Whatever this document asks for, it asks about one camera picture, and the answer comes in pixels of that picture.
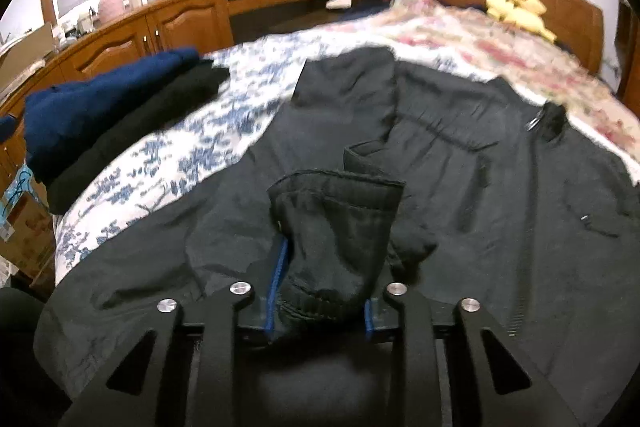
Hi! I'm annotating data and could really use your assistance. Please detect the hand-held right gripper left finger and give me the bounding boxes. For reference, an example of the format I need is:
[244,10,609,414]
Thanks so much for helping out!
[60,237,293,427]

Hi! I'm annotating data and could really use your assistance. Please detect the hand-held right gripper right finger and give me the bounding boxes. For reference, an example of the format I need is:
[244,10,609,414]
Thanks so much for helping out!
[363,282,581,427]

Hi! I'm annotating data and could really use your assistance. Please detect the black jacket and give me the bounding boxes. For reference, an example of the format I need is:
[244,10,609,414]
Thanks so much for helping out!
[32,47,640,427]

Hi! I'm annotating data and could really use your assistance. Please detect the blue floral bedsheet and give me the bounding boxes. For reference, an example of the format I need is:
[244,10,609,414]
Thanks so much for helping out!
[52,27,501,288]

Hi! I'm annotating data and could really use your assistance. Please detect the folded black garment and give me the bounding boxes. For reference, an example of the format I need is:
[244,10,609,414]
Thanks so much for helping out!
[47,62,231,215]

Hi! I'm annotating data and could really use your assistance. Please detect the folded navy blue garment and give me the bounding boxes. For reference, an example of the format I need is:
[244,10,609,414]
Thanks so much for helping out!
[22,47,203,184]

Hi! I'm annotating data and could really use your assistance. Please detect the printed cardboard box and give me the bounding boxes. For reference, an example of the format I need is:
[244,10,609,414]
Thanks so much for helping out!
[0,159,57,285]

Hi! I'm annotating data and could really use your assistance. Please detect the long wooden desk cabinet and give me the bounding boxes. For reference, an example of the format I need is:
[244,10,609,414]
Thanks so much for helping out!
[0,0,353,120]

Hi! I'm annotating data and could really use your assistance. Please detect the pink floral quilt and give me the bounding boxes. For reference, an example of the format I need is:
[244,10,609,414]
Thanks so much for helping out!
[320,0,640,188]

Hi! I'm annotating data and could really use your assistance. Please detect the pink vase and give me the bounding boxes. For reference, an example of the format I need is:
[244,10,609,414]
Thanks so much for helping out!
[97,0,125,24]

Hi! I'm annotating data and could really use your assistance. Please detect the plain cardboard box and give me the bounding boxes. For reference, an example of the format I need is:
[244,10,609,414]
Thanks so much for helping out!
[0,23,57,75]

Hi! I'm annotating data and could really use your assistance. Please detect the yellow plush toy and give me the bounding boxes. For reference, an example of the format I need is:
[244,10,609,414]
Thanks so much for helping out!
[485,0,558,42]

